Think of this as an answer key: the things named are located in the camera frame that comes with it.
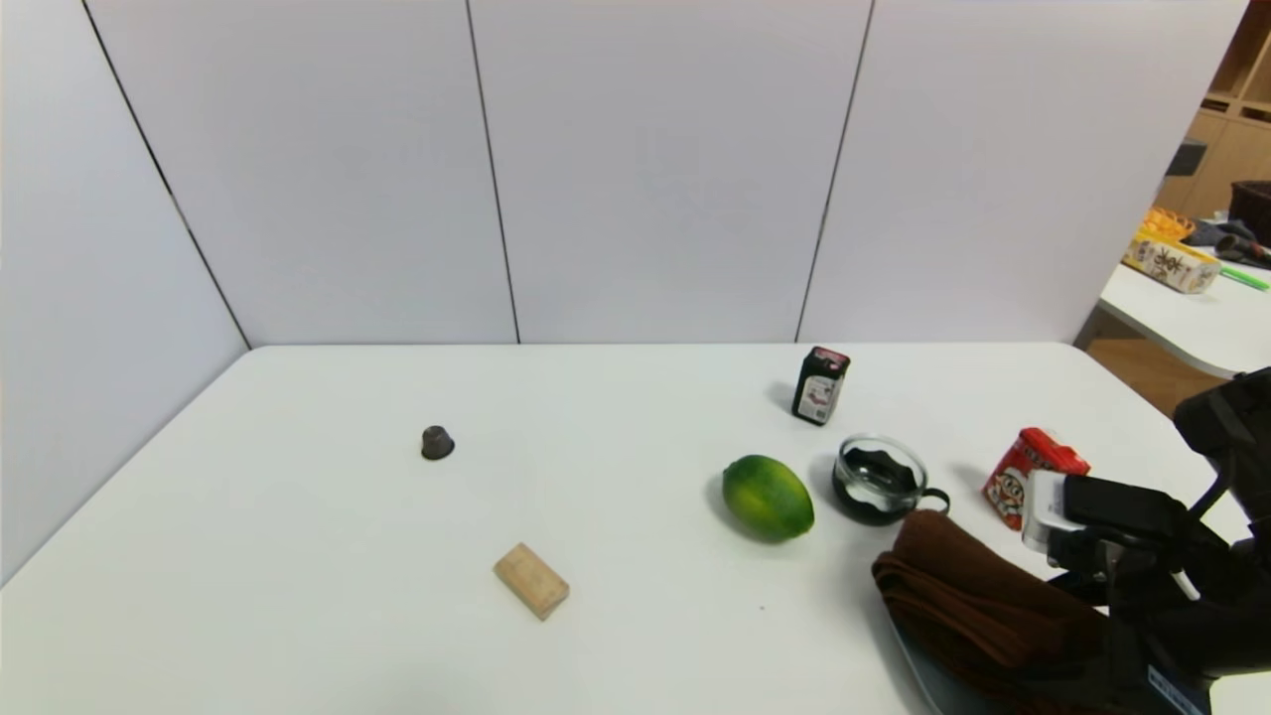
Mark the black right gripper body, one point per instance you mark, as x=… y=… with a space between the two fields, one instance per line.
x=1178 y=692

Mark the brown towel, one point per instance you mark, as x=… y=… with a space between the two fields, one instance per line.
x=983 y=596

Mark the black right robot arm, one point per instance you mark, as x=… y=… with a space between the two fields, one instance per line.
x=1241 y=422

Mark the grey-blue square dish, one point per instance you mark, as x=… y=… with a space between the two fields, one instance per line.
x=921 y=687

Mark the red snack carton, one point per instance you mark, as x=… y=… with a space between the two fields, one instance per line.
x=1013 y=485

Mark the white side table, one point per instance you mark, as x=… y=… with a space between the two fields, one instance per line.
x=1192 y=320

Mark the green pen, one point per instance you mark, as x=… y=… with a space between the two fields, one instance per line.
x=1243 y=279

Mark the yellow snack box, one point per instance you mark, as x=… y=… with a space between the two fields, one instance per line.
x=1170 y=262

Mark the black device on side table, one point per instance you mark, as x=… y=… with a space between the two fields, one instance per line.
x=1231 y=243

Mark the green mango fruit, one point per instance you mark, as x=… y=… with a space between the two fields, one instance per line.
x=767 y=497

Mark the orange basket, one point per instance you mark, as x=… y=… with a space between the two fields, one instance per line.
x=1164 y=222

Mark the small black drink carton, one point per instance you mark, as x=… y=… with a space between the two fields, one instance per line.
x=820 y=385

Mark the black storage bin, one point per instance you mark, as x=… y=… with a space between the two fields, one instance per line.
x=1253 y=204

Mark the dark grey chair back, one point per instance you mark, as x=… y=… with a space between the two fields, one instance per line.
x=1184 y=159

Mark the wooden shelf cabinet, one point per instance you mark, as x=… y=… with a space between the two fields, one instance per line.
x=1231 y=129

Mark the light wooden block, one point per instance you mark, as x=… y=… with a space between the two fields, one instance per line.
x=531 y=580

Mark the dark grey coffee capsule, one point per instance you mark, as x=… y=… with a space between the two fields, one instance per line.
x=438 y=443

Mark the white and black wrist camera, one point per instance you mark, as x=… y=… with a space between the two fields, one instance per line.
x=1102 y=504

